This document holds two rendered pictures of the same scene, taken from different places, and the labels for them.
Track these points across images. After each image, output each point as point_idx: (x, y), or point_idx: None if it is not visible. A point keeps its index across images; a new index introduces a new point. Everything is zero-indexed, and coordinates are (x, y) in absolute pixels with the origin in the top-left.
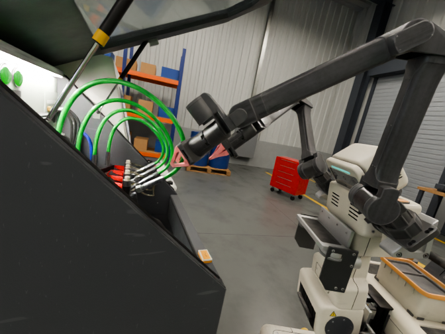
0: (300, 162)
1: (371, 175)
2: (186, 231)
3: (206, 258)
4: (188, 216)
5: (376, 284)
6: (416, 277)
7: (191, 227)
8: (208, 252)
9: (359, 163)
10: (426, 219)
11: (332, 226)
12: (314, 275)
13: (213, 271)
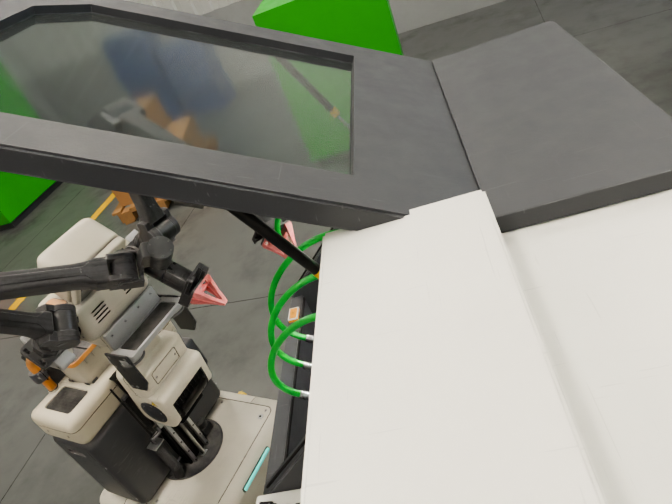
0: (54, 336)
1: (156, 212)
2: (296, 355)
3: (294, 308)
4: (278, 392)
5: (106, 374)
6: (81, 344)
7: (287, 363)
8: (288, 315)
9: (113, 235)
10: (133, 235)
11: (137, 316)
12: (161, 385)
13: (298, 280)
